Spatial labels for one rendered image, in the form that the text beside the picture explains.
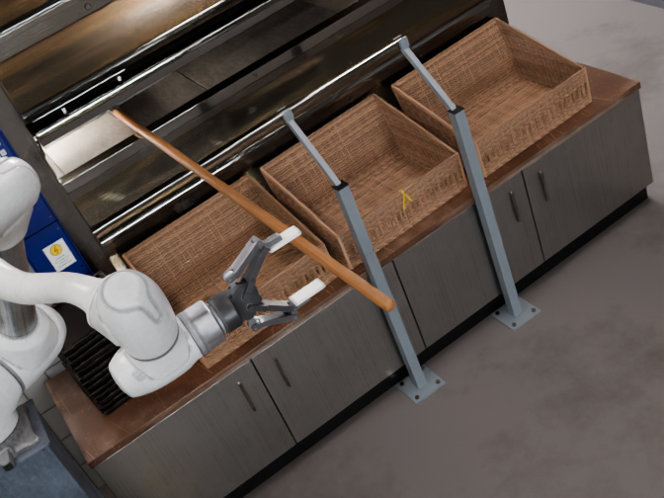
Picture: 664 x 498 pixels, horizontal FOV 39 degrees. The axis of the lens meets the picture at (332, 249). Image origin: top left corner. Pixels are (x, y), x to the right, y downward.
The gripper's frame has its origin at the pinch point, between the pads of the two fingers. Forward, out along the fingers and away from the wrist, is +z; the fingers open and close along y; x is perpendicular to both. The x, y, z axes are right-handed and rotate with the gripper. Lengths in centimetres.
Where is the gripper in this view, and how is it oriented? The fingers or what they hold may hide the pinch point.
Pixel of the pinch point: (304, 259)
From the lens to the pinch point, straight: 177.0
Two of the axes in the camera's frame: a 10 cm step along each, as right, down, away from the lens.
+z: 8.1, -5.3, 2.4
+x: 4.9, 3.9, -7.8
